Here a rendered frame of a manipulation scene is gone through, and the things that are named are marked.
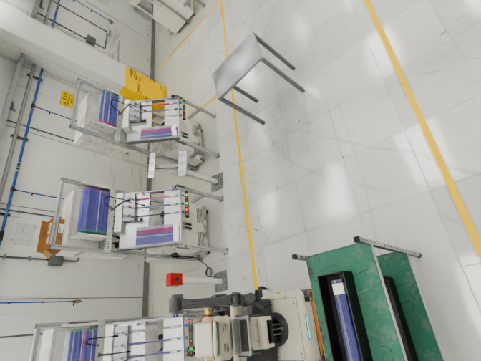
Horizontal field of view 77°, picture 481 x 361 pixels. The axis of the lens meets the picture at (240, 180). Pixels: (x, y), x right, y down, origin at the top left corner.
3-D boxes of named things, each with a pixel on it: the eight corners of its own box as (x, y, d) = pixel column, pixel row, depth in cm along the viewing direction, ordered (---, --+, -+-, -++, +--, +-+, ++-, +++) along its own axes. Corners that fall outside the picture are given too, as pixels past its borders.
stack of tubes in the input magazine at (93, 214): (109, 191, 357) (86, 185, 340) (106, 233, 335) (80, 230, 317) (105, 195, 365) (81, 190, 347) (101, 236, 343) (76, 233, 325)
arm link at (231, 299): (170, 295, 184) (170, 315, 180) (172, 294, 179) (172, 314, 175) (236, 291, 200) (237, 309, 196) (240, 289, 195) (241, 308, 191)
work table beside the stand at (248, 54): (305, 91, 366) (261, 56, 313) (263, 124, 404) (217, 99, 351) (294, 66, 389) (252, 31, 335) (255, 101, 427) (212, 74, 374)
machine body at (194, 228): (208, 206, 443) (172, 198, 402) (212, 254, 413) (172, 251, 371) (182, 220, 482) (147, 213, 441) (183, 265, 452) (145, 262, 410)
